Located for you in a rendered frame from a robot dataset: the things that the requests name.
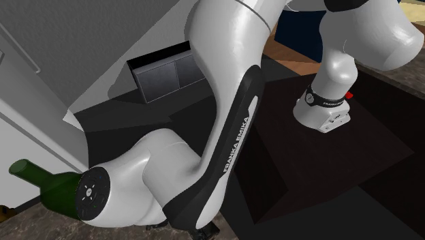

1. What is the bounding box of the dark robot stand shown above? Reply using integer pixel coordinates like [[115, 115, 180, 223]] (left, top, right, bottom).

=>
[[220, 71, 425, 240]]

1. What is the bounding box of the green glass bottle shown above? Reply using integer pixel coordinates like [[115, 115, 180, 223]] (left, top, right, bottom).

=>
[[8, 158, 83, 220]]

